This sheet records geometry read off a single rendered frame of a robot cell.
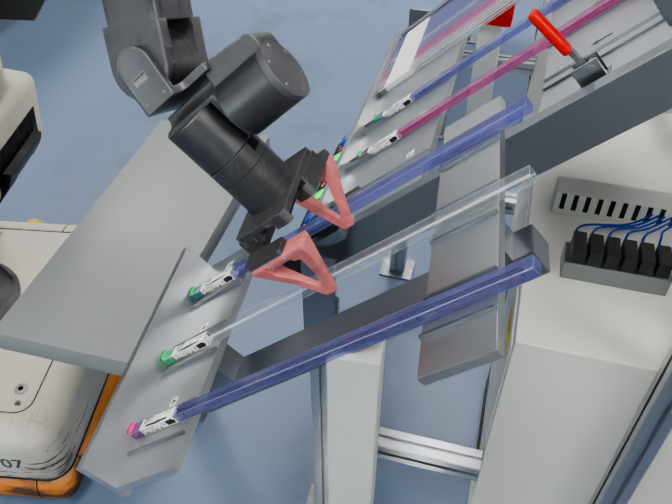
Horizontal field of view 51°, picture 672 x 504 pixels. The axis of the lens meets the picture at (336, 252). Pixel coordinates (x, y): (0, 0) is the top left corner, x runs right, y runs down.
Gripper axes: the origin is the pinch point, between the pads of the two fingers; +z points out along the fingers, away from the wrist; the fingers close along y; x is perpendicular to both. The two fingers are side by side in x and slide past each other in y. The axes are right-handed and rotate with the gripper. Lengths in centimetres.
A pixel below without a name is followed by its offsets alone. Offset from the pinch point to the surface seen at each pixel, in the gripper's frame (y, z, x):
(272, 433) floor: 34, 54, 79
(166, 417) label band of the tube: -12.1, 0.9, 22.5
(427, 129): 37.8, 11.2, 1.5
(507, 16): 119, 34, 4
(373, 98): 63, 12, 17
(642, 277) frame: 32, 49, -12
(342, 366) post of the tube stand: -3.9, 10.8, 7.9
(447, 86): 48.6, 11.7, -0.8
